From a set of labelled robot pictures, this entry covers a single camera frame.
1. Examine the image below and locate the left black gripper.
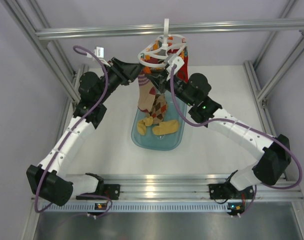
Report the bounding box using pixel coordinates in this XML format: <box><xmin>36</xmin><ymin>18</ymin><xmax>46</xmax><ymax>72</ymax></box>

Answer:
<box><xmin>96</xmin><ymin>56</ymin><xmax>145</xmax><ymax>104</ymax></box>

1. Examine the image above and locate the beige purple striped sock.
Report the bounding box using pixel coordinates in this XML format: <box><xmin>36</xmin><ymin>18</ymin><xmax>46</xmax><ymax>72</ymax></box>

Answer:
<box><xmin>137</xmin><ymin>74</ymin><xmax>156</xmax><ymax>116</ymax></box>

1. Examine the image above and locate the white round clip hanger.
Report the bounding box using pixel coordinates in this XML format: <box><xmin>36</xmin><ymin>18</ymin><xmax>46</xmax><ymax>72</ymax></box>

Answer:
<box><xmin>138</xmin><ymin>18</ymin><xmax>187</xmax><ymax>69</ymax></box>

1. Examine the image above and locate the yellow sock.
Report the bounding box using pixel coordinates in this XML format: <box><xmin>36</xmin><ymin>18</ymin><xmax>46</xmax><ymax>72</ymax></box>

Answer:
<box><xmin>152</xmin><ymin>119</ymin><xmax>180</xmax><ymax>136</ymax></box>
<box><xmin>137</xmin><ymin>116</ymin><xmax>153</xmax><ymax>136</ymax></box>

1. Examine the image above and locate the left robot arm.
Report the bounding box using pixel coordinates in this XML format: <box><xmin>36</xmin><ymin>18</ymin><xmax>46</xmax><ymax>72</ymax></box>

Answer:
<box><xmin>27</xmin><ymin>58</ymin><xmax>143</xmax><ymax>206</ymax></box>

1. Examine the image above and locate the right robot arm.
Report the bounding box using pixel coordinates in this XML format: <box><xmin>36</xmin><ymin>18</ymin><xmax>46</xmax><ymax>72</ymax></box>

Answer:
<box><xmin>147</xmin><ymin>73</ymin><xmax>291</xmax><ymax>202</ymax></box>

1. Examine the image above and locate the red sock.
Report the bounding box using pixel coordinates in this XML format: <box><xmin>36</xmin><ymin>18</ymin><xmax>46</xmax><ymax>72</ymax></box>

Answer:
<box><xmin>177</xmin><ymin>47</ymin><xmax>188</xmax><ymax>83</ymax></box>

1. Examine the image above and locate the beige argyle sock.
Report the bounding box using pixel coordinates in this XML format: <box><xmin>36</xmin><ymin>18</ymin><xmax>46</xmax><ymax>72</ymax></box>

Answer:
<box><xmin>148</xmin><ymin>93</ymin><xmax>168</xmax><ymax>125</ymax></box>

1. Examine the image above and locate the blue transparent tray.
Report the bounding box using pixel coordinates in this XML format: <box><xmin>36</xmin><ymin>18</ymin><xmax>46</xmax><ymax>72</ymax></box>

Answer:
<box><xmin>131</xmin><ymin>92</ymin><xmax>187</xmax><ymax>151</ymax></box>

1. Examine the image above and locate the aluminium top crossbar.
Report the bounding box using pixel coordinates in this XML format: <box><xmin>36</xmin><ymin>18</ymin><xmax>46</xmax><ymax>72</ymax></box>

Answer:
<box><xmin>36</xmin><ymin>18</ymin><xmax>304</xmax><ymax>41</ymax></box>

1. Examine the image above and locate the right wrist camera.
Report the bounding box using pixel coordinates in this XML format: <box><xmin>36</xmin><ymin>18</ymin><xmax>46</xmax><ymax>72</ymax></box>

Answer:
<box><xmin>164</xmin><ymin>53</ymin><xmax>184</xmax><ymax>74</ymax></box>

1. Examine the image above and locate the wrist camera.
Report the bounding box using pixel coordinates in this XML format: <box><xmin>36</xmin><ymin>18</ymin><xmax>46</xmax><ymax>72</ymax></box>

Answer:
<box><xmin>93</xmin><ymin>46</ymin><xmax>109</xmax><ymax>66</ymax></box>
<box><xmin>164</xmin><ymin>53</ymin><xmax>184</xmax><ymax>74</ymax></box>

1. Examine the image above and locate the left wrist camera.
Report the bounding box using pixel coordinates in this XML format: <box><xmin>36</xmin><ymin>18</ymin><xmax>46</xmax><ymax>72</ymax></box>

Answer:
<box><xmin>93</xmin><ymin>46</ymin><xmax>109</xmax><ymax>66</ymax></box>

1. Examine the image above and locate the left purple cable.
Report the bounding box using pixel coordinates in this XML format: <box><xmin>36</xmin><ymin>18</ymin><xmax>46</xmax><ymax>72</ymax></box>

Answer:
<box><xmin>35</xmin><ymin>45</ymin><xmax>113</xmax><ymax>218</ymax></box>

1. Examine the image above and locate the purple cable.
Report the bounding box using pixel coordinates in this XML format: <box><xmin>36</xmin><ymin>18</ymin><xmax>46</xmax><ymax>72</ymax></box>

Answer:
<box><xmin>35</xmin><ymin>45</ymin><xmax>113</xmax><ymax>218</ymax></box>
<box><xmin>169</xmin><ymin>63</ymin><xmax>303</xmax><ymax>218</ymax></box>

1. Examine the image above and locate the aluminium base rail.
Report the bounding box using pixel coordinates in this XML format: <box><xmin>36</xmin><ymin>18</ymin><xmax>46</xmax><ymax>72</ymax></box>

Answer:
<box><xmin>101</xmin><ymin>174</ymin><xmax>304</xmax><ymax>202</ymax></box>

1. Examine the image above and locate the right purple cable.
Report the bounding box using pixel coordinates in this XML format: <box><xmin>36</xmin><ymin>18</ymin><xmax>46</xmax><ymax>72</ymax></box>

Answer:
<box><xmin>169</xmin><ymin>63</ymin><xmax>303</xmax><ymax>218</ymax></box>

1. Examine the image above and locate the perforated cable duct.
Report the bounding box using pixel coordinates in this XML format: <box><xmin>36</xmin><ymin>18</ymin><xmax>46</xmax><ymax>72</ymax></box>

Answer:
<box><xmin>41</xmin><ymin>202</ymin><xmax>245</xmax><ymax>213</ymax></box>

